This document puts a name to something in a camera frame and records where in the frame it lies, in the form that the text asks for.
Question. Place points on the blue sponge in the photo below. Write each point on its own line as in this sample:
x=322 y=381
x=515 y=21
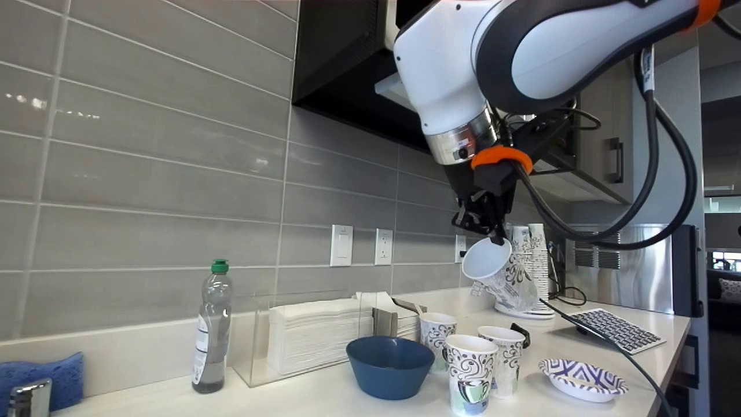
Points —
x=38 y=379

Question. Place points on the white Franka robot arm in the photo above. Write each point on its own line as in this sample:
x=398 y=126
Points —
x=540 y=53

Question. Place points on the clear bottle green cap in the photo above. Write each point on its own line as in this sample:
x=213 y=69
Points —
x=211 y=325

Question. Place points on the white saucer plate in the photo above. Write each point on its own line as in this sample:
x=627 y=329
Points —
x=533 y=314

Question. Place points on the white wall outlet with plug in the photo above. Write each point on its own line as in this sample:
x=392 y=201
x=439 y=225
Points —
x=460 y=247

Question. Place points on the purple patterned paper plate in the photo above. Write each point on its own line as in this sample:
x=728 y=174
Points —
x=583 y=379

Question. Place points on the under cabinet light bar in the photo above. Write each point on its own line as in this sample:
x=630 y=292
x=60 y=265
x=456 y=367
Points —
x=389 y=88

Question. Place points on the stack of paper cups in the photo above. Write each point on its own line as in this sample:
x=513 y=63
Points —
x=539 y=252

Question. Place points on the black upper cabinet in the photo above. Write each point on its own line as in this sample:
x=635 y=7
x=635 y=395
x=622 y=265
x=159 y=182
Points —
x=338 y=47

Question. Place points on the white wall switch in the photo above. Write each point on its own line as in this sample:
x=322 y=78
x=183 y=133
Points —
x=342 y=243

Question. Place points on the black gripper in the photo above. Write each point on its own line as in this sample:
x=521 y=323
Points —
x=482 y=186

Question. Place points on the flat grid keyboard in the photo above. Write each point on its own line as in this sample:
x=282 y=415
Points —
x=616 y=329

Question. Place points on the small black object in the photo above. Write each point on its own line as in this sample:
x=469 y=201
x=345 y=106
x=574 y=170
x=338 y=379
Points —
x=524 y=331

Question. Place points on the clear napkin box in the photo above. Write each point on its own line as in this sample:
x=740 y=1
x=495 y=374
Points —
x=309 y=338

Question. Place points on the grey napkin holder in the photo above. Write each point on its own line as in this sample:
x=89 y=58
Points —
x=389 y=316

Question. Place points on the stainless steel appliance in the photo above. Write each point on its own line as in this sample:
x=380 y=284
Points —
x=656 y=269

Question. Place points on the dark blue bowl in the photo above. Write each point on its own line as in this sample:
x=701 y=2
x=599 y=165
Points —
x=389 y=370

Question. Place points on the chrome sink fixture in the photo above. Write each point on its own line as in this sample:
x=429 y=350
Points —
x=26 y=396

